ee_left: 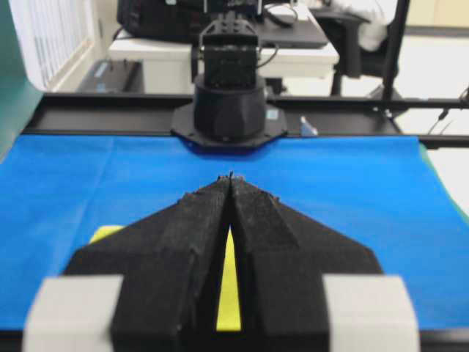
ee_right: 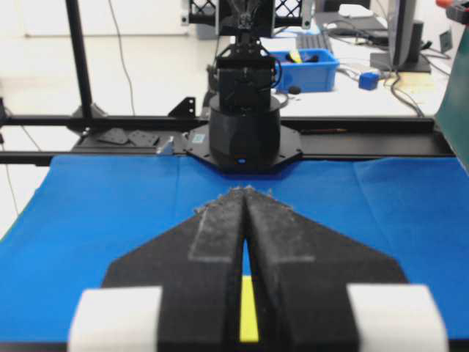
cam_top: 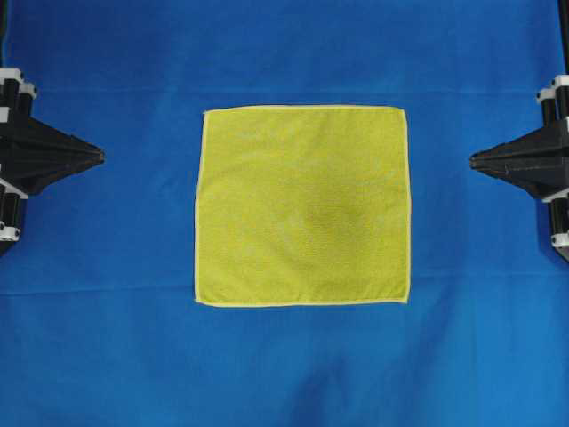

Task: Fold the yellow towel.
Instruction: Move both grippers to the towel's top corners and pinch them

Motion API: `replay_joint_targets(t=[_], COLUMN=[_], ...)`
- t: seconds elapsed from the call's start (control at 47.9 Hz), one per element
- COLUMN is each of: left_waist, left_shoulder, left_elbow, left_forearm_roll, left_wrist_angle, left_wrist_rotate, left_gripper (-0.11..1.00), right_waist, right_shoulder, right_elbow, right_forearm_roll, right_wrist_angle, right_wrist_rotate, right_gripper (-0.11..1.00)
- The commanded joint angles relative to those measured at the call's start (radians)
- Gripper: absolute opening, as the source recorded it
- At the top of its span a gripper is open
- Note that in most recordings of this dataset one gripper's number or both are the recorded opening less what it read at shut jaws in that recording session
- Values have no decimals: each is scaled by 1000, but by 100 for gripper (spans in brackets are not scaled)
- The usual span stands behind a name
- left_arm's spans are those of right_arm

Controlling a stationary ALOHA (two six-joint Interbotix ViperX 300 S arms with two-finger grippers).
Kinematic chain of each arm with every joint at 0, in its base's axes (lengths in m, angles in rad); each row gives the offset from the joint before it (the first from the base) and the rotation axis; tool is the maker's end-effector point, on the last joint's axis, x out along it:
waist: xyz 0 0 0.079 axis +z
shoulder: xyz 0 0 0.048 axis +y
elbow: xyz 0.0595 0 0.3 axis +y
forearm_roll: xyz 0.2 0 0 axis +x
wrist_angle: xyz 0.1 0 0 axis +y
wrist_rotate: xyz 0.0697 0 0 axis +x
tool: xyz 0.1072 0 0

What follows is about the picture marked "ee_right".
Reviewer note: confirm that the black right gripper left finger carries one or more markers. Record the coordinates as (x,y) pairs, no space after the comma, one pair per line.
(178,292)

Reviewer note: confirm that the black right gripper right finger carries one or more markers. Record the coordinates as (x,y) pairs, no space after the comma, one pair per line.
(332,293)

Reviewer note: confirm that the yellow-green towel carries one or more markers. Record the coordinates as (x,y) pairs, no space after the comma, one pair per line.
(249,331)

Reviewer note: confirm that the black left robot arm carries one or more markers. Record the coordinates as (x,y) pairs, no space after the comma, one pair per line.
(244,126)

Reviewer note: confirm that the blue table cloth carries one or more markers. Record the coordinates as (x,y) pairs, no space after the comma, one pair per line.
(90,210)

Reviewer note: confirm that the black flat plate right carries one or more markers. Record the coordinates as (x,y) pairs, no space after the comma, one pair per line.
(143,138)

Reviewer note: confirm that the black flat plate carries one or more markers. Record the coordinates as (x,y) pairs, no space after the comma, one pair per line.
(143,138)
(114,136)

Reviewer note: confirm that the black flat plate left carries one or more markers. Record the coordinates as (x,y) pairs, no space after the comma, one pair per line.
(114,136)

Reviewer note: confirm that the small blue box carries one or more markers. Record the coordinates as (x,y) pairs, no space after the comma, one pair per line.
(368,80)

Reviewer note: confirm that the blue plastic storage bin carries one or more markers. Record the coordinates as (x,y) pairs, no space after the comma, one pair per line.
(315,73)

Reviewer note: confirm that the dark green board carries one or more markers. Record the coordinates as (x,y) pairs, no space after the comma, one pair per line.
(452,116)

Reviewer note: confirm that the black keyboard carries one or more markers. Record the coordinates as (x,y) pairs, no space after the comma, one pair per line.
(314,41)

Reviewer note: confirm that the black computer monitor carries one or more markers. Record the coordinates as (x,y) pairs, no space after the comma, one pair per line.
(404,41)

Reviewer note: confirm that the silver corner bracket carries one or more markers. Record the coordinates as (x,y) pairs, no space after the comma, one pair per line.
(167,148)

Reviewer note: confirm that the black mounting base plate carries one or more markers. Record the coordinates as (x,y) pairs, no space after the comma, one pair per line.
(198,145)

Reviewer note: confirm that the black aluminium frame rail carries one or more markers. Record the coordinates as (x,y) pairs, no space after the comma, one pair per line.
(322,138)

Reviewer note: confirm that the black vertical frame post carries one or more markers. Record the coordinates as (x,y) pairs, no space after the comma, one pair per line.
(81,68)

